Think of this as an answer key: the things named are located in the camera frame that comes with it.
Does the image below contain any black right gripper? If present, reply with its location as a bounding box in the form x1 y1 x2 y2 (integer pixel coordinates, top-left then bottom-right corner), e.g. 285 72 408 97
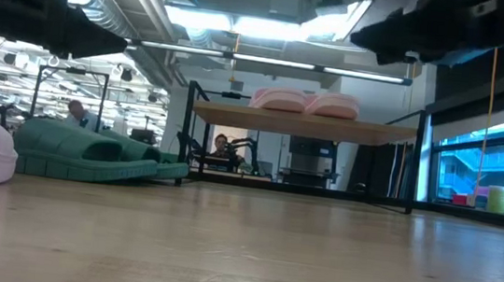
347 0 504 79

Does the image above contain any coral pink slide sandal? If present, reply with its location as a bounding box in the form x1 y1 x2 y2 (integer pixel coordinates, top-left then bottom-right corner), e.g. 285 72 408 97
303 90 363 122
247 83 311 116

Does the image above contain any green slide sandal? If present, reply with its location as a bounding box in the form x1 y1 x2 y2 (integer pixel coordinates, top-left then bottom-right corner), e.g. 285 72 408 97
9 114 163 190
95 128 194 184

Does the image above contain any person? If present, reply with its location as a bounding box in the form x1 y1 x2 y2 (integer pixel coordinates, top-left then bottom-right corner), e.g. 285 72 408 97
205 131 250 175
63 98 108 135

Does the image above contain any grey ceiling box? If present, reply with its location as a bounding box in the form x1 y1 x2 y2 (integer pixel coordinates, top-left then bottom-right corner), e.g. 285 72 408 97
268 0 302 19

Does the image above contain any long tube light bar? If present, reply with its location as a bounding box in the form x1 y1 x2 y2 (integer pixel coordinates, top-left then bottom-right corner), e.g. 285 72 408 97
122 36 415 88

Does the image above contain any black curtain panel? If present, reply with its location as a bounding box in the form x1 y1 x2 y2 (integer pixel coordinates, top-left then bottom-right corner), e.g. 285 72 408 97
346 139 415 202

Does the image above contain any black flat device panel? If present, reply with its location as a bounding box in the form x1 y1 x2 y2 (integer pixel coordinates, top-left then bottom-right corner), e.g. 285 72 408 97
286 134 341 173

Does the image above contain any bright ceiling light panel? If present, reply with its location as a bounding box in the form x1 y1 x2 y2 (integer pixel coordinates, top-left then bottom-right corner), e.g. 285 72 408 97
161 3 314 46

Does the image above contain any black equipment cart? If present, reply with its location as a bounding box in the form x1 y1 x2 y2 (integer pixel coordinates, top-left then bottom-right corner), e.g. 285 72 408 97
276 163 341 191

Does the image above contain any small red box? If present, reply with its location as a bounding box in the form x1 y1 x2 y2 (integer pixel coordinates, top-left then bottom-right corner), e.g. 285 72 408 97
451 193 470 208

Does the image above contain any light green cylinder container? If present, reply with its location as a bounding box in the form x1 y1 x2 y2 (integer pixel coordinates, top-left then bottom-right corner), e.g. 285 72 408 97
484 184 504 216

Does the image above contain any black metal stand frame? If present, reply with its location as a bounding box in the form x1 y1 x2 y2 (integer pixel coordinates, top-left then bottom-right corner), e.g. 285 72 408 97
28 63 112 133

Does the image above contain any silver ventilation duct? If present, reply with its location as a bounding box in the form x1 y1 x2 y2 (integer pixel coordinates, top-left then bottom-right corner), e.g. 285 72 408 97
36 0 184 92

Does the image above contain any wooden shelf black metal frame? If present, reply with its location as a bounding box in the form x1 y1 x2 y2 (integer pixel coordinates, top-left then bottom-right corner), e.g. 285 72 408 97
174 78 428 217

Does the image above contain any black aluminium rig frame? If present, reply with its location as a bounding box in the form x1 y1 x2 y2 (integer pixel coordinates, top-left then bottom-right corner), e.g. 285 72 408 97
182 171 504 232

